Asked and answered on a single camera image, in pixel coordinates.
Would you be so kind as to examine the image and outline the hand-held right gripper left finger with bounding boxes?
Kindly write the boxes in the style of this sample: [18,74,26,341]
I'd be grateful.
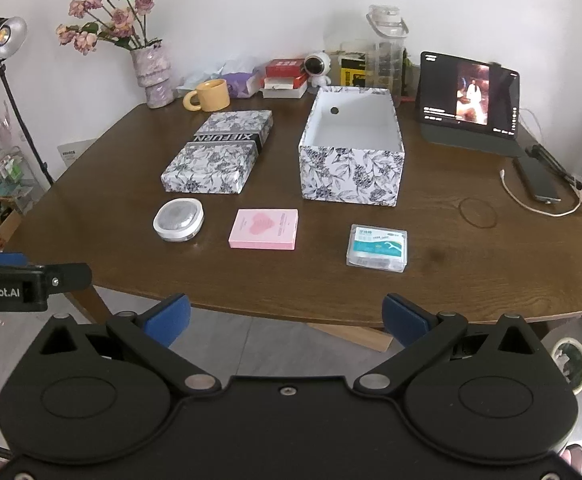
[37,294,222,397]

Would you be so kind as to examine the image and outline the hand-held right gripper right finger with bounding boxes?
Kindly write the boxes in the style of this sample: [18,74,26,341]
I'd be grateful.
[353,293,542,395]

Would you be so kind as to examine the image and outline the clear dental floss box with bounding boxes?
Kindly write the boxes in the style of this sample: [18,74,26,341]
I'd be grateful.
[345,223,408,274]

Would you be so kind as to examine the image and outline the round white compact case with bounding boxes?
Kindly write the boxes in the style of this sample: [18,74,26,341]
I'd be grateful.
[153,198,206,242]

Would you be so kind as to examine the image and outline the pink box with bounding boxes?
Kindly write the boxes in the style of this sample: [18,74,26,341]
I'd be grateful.
[229,208,300,250]

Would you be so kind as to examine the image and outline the floral print box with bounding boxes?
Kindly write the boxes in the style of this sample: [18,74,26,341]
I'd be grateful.
[298,86,406,208]

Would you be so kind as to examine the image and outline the floral print box lid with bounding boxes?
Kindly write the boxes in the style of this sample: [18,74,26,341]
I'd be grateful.
[161,110,274,194]

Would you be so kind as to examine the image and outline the brown wooden desk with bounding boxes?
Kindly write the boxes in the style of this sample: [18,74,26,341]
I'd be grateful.
[3,87,582,354]

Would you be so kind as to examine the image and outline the thin dark hair band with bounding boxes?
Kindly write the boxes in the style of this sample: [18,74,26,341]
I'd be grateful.
[459,197,498,229]

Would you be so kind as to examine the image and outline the white paper label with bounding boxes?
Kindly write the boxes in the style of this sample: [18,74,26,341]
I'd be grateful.
[57,138,96,163]

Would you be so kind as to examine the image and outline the round green white roll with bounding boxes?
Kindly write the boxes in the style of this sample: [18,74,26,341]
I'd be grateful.
[541,334,582,397]

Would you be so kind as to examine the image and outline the dark smartphone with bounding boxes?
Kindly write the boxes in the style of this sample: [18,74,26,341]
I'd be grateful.
[513,156,562,205]

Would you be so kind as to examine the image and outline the purple patterned vase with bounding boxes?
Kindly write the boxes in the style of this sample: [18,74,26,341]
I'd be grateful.
[130,41,176,109]

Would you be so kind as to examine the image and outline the studio lamp on stand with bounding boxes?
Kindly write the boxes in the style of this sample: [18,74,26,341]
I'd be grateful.
[0,16,56,187]

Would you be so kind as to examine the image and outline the yellow ceramic mug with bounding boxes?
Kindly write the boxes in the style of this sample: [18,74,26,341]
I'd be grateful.
[182,79,231,113]

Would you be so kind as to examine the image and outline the white plastic wrapped pack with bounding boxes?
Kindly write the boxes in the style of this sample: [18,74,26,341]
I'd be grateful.
[176,58,256,97]

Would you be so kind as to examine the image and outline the purple tissue pack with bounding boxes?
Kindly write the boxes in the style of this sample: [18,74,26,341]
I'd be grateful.
[219,71,266,99]

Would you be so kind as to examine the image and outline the yellow and black box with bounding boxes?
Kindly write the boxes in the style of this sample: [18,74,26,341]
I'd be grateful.
[340,55,372,88]

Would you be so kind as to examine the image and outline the red and white box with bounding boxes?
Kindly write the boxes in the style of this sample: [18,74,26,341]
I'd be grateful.
[262,75,310,100]

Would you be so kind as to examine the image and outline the white astronaut figurine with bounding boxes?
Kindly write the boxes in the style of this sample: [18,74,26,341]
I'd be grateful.
[303,51,332,93]

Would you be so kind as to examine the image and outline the dried pink rose bouquet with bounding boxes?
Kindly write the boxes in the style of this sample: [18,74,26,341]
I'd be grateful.
[55,0,158,56]

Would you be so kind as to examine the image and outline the glass jar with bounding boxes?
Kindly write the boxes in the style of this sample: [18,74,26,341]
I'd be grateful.
[366,4,410,101]

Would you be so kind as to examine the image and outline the red cardboard box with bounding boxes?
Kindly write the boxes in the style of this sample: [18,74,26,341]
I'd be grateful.
[264,58,306,79]

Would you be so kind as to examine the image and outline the white charging cable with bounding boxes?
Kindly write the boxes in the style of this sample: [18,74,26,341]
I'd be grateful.
[499,169,582,219]

